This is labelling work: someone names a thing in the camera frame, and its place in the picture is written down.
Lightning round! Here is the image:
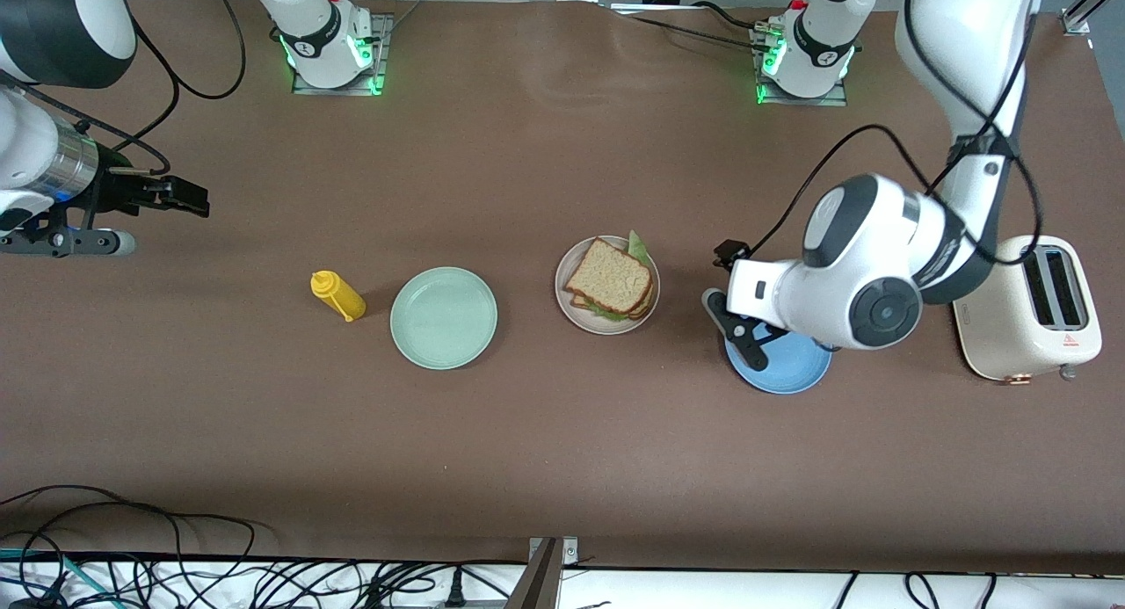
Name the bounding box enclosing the green lettuce leaf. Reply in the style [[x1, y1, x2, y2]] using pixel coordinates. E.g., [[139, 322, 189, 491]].
[[587, 231, 654, 322]]

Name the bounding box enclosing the brown bread slice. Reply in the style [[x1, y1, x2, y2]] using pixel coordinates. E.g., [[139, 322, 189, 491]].
[[570, 288, 657, 322], [564, 237, 656, 315]]

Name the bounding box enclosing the yellow mustard squeeze bottle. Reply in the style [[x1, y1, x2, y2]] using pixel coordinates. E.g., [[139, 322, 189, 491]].
[[310, 271, 367, 323]]

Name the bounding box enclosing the blue plate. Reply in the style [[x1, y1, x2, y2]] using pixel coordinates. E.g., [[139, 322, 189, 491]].
[[723, 326, 833, 395]]

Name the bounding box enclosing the beige plate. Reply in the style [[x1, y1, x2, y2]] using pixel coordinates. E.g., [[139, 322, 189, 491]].
[[555, 235, 661, 336]]

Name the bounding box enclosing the mint green plate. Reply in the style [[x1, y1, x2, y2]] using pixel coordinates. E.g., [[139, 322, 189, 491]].
[[389, 266, 498, 371]]

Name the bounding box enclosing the white toaster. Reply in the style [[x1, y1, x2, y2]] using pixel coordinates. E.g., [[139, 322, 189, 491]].
[[952, 234, 1104, 384]]

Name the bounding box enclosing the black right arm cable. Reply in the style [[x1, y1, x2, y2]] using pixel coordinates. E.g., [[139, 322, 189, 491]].
[[0, 0, 249, 178]]

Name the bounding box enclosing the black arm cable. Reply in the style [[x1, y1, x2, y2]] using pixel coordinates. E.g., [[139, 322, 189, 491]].
[[0, 0, 249, 178], [747, 0, 1047, 267]]

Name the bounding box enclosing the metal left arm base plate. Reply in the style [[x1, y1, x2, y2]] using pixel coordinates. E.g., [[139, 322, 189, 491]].
[[752, 22, 850, 107]]

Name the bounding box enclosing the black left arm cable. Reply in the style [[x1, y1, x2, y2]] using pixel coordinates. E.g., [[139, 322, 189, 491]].
[[747, 0, 1047, 267]]

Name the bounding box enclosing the thin black base cable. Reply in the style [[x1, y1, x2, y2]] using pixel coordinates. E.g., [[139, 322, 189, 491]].
[[615, 1, 774, 52]]

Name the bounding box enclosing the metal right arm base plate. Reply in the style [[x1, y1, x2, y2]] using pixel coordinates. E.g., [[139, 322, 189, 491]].
[[292, 11, 394, 98]]

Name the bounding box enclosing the black looped cable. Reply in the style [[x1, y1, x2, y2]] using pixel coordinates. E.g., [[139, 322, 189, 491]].
[[0, 484, 265, 609]]

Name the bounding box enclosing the teal cable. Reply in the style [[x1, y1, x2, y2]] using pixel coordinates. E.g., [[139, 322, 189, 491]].
[[0, 547, 120, 609]]

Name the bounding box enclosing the grey metal post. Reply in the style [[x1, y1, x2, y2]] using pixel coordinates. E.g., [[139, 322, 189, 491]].
[[505, 536, 581, 609]]

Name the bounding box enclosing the aluminium frame rail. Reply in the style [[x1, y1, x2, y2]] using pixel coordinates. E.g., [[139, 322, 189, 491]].
[[1062, 0, 1125, 37]]

